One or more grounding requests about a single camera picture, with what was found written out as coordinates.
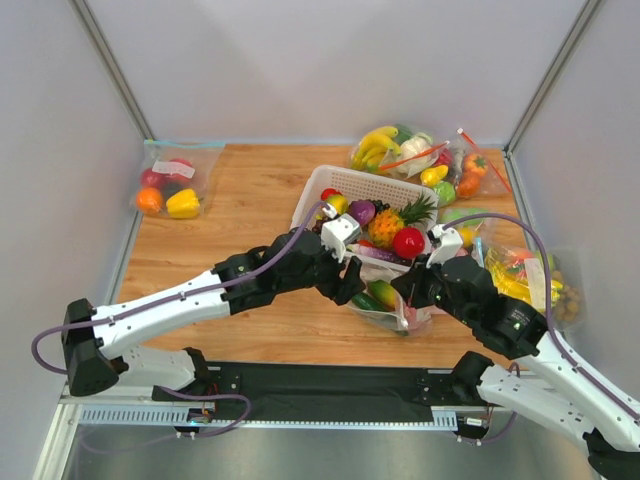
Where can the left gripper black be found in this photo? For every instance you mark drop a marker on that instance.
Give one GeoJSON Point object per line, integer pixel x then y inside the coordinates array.
{"type": "Point", "coordinates": [335, 278]}

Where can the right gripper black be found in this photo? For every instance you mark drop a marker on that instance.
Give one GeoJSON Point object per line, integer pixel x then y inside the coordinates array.
{"type": "Point", "coordinates": [417, 285]}

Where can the fake green cucumber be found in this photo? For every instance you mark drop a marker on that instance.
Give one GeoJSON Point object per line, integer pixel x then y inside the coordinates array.
{"type": "Point", "coordinates": [365, 302]}

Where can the polka dot zip bag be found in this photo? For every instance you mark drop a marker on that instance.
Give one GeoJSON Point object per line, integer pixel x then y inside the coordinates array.
{"type": "Point", "coordinates": [394, 319]}

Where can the fake pink peach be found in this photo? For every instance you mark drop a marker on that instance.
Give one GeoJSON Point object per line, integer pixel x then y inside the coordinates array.
{"type": "Point", "coordinates": [416, 318]}

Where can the fake yellow apple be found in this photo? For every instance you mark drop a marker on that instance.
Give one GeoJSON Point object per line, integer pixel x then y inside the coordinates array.
{"type": "Point", "coordinates": [338, 202]}

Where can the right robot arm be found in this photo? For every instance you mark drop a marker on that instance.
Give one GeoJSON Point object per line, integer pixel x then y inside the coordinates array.
{"type": "Point", "coordinates": [581, 403]}

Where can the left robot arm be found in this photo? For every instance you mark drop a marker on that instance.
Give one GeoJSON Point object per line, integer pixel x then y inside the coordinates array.
{"type": "Point", "coordinates": [104, 346]}

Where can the fake mango yellow green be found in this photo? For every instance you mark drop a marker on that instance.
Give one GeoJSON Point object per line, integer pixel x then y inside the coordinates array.
{"type": "Point", "coordinates": [382, 292]}

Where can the fake purple eggplant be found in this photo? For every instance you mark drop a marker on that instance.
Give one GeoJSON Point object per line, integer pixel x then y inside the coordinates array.
{"type": "Point", "coordinates": [378, 254]}

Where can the fake red apple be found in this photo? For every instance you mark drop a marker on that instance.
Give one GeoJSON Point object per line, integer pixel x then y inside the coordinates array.
{"type": "Point", "coordinates": [408, 243]}

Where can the fake pineapple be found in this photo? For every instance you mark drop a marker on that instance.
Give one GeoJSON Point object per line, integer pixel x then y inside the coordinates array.
{"type": "Point", "coordinates": [386, 224]}

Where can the fake purple onion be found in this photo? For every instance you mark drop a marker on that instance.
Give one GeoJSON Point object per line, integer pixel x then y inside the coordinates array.
{"type": "Point", "coordinates": [363, 211]}

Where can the fake red strawberry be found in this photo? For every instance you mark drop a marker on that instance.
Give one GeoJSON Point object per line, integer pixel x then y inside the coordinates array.
{"type": "Point", "coordinates": [328, 193]}

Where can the blue zip bag right side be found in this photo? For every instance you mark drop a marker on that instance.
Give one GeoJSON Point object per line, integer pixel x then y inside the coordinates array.
{"type": "Point", "coordinates": [517, 272]}

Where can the red zip bag with vegetables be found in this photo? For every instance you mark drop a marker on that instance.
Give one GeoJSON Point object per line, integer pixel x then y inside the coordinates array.
{"type": "Point", "coordinates": [462, 171]}

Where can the fake banana bunch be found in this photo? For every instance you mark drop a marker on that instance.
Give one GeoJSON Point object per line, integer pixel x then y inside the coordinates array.
{"type": "Point", "coordinates": [374, 146]}

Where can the orange zip bag with bananas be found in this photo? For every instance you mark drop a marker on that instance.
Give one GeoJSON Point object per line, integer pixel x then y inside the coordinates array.
{"type": "Point", "coordinates": [418, 152]}

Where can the bag of nuts right edge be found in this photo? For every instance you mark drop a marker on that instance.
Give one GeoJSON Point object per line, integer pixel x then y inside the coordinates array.
{"type": "Point", "coordinates": [569, 307]}

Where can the fake yellow bell pepper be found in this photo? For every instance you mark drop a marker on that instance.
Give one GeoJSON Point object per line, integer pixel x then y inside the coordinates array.
{"type": "Point", "coordinates": [183, 205]}

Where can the blue zip bag with fruit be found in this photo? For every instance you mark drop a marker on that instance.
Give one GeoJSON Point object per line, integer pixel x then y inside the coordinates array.
{"type": "Point", "coordinates": [173, 166]}

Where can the fake orange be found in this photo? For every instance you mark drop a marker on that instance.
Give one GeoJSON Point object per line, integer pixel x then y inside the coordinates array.
{"type": "Point", "coordinates": [149, 200]}

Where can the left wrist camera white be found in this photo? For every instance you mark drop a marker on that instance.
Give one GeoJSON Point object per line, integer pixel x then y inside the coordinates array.
{"type": "Point", "coordinates": [338, 233]}

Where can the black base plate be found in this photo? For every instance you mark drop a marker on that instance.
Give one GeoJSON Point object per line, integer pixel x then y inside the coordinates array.
{"type": "Point", "coordinates": [327, 394]}

